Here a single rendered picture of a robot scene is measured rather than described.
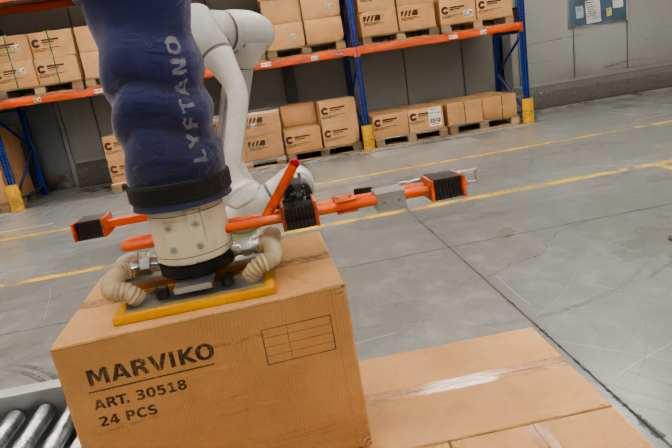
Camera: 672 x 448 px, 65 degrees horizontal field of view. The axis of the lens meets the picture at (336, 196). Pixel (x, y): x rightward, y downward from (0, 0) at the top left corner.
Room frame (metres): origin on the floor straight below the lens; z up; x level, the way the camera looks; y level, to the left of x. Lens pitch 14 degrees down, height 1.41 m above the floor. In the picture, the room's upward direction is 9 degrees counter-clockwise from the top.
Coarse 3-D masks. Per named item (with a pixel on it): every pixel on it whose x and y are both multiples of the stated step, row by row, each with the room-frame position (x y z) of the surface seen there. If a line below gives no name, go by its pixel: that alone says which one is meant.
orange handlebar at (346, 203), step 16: (368, 192) 1.23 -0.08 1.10; (416, 192) 1.18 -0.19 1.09; (320, 208) 1.16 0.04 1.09; (336, 208) 1.17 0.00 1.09; (352, 208) 1.17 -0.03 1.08; (112, 224) 1.39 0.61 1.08; (240, 224) 1.15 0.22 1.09; (256, 224) 1.15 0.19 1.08; (272, 224) 1.16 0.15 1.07; (128, 240) 1.15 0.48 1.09; (144, 240) 1.13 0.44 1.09
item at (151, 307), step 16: (224, 272) 1.09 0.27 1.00; (272, 272) 1.12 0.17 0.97; (160, 288) 1.05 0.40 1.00; (208, 288) 1.07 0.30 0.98; (224, 288) 1.06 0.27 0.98; (240, 288) 1.04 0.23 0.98; (256, 288) 1.04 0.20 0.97; (272, 288) 1.04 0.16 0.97; (128, 304) 1.07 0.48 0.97; (144, 304) 1.04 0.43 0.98; (160, 304) 1.03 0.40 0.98; (176, 304) 1.02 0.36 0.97; (192, 304) 1.02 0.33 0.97; (208, 304) 1.02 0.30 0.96; (224, 304) 1.03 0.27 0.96; (112, 320) 1.00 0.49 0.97; (128, 320) 1.01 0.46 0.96; (144, 320) 1.01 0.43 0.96
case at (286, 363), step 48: (288, 240) 1.39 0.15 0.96; (96, 288) 1.26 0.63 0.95; (288, 288) 1.05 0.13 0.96; (336, 288) 1.03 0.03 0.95; (96, 336) 0.97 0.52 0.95; (144, 336) 0.98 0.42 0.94; (192, 336) 0.99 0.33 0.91; (240, 336) 1.00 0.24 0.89; (288, 336) 1.01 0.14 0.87; (336, 336) 1.03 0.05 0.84; (96, 384) 0.96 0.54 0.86; (144, 384) 0.97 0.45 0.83; (192, 384) 0.98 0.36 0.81; (240, 384) 1.00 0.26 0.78; (288, 384) 1.01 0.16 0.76; (336, 384) 1.02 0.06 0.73; (96, 432) 0.96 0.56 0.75; (144, 432) 0.97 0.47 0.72; (192, 432) 0.98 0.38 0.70; (240, 432) 0.99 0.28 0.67; (288, 432) 1.01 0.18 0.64; (336, 432) 1.02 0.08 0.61
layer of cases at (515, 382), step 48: (528, 336) 1.40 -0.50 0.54; (384, 384) 1.27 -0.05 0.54; (432, 384) 1.24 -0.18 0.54; (480, 384) 1.21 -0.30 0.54; (528, 384) 1.18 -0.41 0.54; (576, 384) 1.15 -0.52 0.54; (384, 432) 1.08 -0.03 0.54; (432, 432) 1.06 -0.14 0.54; (480, 432) 1.03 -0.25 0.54; (528, 432) 1.01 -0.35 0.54; (576, 432) 0.99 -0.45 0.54; (624, 432) 0.97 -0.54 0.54
